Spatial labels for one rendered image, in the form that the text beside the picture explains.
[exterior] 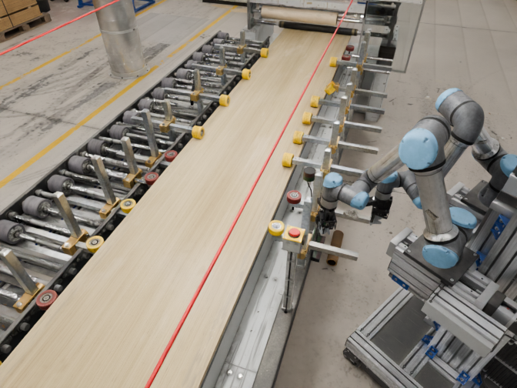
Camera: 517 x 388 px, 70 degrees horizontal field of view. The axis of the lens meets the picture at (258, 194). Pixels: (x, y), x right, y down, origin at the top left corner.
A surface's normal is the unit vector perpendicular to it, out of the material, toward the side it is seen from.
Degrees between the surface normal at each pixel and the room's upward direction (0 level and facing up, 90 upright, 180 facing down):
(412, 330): 0
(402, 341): 0
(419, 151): 83
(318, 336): 0
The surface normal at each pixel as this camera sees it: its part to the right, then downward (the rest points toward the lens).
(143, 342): 0.00, -0.74
